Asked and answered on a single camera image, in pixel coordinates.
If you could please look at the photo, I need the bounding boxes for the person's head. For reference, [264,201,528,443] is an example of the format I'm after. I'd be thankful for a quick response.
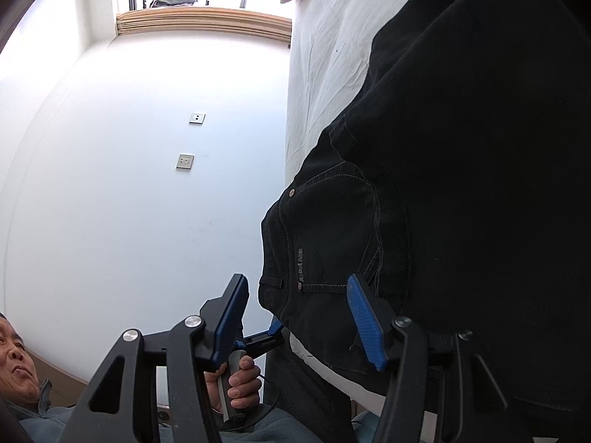
[0,312,41,415]

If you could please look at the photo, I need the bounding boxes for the person's grey fleece jacket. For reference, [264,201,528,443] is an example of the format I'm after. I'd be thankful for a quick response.
[4,377,325,443]

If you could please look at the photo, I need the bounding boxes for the black denim pants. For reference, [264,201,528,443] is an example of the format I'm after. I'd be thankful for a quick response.
[259,0,591,443]

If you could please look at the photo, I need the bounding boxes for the thin black cable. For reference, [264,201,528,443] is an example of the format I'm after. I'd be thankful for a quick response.
[244,373,283,429]

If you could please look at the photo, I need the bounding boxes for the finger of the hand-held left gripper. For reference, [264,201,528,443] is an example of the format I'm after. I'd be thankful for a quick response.
[245,338,286,362]
[239,316,286,348]

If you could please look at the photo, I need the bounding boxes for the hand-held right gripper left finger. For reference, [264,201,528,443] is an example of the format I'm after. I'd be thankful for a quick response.
[69,273,252,443]

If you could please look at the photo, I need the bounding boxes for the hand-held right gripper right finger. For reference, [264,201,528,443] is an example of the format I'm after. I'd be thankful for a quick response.
[346,273,536,443]

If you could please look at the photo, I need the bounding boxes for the person's left hand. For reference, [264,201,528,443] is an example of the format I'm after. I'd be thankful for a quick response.
[204,356,262,414]

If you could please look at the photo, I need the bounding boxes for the bed with white sheet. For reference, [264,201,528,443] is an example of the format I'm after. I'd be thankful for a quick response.
[283,0,498,400]

